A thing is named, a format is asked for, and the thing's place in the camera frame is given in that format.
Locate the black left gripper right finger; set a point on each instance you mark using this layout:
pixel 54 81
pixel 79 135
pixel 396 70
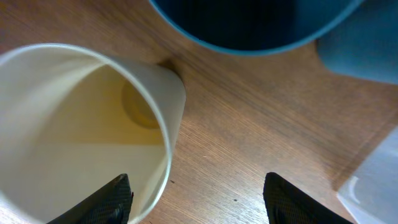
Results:
pixel 287 204

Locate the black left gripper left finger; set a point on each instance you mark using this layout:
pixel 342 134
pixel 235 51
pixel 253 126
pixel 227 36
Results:
pixel 111 204

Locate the blue cup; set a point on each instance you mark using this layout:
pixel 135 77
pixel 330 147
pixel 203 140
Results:
pixel 254 27
pixel 365 44

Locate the clear plastic storage container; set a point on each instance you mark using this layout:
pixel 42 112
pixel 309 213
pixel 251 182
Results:
pixel 370 194

